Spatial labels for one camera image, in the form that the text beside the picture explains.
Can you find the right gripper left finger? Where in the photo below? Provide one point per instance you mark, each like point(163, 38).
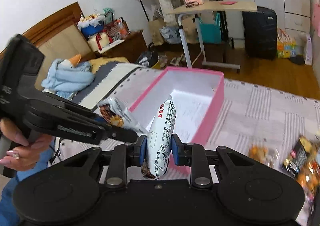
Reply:
point(122, 157)

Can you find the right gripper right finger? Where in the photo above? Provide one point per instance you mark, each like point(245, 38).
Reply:
point(193, 156)

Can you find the white chocolate snack bar wrapper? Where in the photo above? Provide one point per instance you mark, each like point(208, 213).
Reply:
point(116, 113)

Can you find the clear bag of orange nuts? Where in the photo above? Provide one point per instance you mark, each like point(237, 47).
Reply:
point(263, 154)

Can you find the left hand with painted nails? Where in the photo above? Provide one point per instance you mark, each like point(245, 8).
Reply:
point(26, 155)

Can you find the light blue plush goose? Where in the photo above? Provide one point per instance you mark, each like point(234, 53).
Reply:
point(67, 77)

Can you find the pink cardboard box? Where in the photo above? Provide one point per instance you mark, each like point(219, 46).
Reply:
point(198, 81)

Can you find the striped patchwork bed sheet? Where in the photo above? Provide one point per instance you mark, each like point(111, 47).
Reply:
point(250, 114)

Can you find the wooden padded headboard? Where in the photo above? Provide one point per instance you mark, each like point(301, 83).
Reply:
point(55, 38)

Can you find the white bag with red ribbon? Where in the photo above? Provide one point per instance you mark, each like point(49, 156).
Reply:
point(98, 41)

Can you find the beige sandals on floor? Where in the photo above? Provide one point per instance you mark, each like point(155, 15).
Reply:
point(178, 61)

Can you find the black bag on floor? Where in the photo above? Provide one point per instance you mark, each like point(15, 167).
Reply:
point(149, 58)

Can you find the blue bucket with white fluff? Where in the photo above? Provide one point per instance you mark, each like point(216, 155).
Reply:
point(91, 24)

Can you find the dark wooden nightstand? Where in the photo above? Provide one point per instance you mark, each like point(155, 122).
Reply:
point(131, 48)

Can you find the orange drink bottle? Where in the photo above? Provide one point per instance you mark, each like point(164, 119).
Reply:
point(122, 29)

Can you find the teal tote bag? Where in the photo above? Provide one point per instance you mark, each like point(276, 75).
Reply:
point(211, 33)

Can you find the brown paper bag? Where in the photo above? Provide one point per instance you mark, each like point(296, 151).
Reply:
point(155, 27)

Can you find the colourful yellow gift box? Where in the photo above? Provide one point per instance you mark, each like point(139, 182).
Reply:
point(286, 45)

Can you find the black hard suitcase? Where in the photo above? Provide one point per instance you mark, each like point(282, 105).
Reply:
point(260, 33)

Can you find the wooden rolling side table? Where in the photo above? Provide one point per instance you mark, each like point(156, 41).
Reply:
point(207, 12)

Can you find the white patterned floor bag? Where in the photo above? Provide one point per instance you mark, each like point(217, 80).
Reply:
point(308, 56)

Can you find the pink pouch on table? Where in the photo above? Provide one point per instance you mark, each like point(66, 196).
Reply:
point(191, 3)

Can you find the red card on table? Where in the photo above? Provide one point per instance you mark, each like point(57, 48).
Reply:
point(228, 2)

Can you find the pink paper bag hanging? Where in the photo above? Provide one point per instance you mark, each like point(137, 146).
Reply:
point(316, 19)

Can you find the white drawstring plastic bag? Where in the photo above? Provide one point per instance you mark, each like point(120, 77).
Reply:
point(171, 35)

